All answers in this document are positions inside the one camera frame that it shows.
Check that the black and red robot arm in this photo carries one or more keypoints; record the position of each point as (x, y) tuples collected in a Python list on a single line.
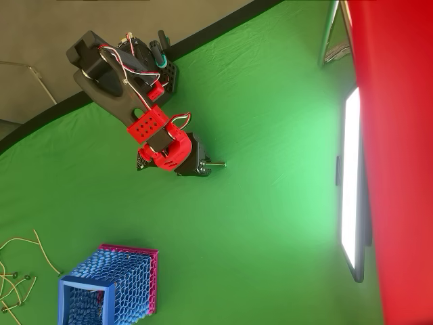
[(111, 91)]

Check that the blue and pink mesh basket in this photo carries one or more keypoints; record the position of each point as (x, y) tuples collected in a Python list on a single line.
[(128, 277)]

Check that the green cloth with black edge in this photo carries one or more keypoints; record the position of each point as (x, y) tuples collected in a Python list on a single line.
[(253, 186)]

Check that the black clamp with teal band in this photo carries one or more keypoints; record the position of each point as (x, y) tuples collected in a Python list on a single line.
[(158, 54)]

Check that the bright white light panel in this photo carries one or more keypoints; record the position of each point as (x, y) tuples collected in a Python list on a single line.
[(350, 176)]

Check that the red cloth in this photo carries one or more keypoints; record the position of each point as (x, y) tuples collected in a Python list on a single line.
[(395, 152)]

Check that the small black camera module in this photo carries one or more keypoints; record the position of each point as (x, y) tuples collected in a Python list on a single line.
[(141, 162)]

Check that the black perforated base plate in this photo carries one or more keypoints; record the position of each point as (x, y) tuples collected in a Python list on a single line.
[(171, 76)]

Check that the silver metal stand frame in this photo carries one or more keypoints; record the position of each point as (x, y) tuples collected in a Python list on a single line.
[(326, 30)]

